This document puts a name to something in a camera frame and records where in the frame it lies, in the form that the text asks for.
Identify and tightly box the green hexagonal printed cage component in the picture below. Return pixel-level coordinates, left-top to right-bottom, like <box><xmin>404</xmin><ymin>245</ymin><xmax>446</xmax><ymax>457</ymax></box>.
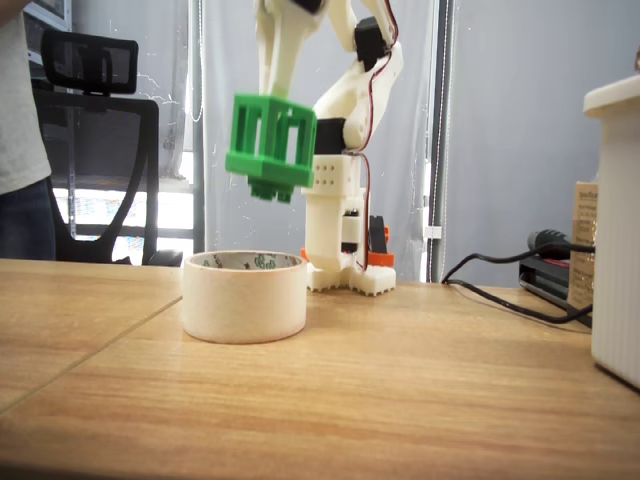
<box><xmin>224</xmin><ymin>91</ymin><xmax>320</xmax><ymax>205</ymax></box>

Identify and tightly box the black mesh office chair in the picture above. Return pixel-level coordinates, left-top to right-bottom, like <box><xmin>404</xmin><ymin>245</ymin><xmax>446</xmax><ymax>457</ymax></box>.
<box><xmin>29</xmin><ymin>27</ymin><xmax>184</xmax><ymax>266</ymax></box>

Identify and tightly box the orange and black table clamp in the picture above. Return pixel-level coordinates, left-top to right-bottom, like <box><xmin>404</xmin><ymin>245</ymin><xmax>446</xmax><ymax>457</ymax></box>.
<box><xmin>300</xmin><ymin>214</ymin><xmax>397</xmax><ymax>270</ymax></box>

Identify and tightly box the beige tape roll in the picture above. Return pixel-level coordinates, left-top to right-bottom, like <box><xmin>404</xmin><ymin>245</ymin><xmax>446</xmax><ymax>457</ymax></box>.
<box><xmin>180</xmin><ymin>249</ymin><xmax>309</xmax><ymax>345</ymax></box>

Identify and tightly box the person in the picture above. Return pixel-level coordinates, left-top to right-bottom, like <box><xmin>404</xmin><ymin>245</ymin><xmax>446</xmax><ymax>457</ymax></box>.
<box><xmin>0</xmin><ymin>0</ymin><xmax>57</xmax><ymax>261</ymax></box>

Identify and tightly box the black power plug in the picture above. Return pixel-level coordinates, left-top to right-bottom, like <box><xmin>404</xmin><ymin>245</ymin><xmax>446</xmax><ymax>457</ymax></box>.
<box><xmin>528</xmin><ymin>228</ymin><xmax>597</xmax><ymax>261</ymax></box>

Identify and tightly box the black power supply unit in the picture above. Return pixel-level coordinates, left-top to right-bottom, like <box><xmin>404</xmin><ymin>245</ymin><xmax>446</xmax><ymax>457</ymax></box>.
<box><xmin>518</xmin><ymin>252</ymin><xmax>596</xmax><ymax>329</ymax></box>

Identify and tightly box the brown cardboard box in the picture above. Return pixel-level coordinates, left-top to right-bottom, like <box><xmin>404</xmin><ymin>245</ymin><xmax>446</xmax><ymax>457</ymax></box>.
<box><xmin>567</xmin><ymin>180</ymin><xmax>601</xmax><ymax>309</ymax></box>

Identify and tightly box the white ribbed container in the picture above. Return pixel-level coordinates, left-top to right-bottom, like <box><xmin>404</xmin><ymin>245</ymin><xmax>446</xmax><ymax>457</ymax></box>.
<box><xmin>583</xmin><ymin>74</ymin><xmax>640</xmax><ymax>392</ymax></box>

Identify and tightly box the red white black arm wire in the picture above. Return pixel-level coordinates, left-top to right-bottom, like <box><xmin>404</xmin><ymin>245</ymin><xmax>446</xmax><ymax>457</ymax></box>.
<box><xmin>357</xmin><ymin>0</ymin><xmax>402</xmax><ymax>272</ymax></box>

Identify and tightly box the dark grey window post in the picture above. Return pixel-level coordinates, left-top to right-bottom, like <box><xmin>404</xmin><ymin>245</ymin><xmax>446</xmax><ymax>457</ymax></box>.
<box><xmin>429</xmin><ymin>0</ymin><xmax>457</xmax><ymax>284</ymax></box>

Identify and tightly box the black power cable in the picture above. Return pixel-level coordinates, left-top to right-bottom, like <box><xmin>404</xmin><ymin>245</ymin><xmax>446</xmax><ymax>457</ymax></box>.
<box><xmin>441</xmin><ymin>248</ymin><xmax>597</xmax><ymax>326</ymax></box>

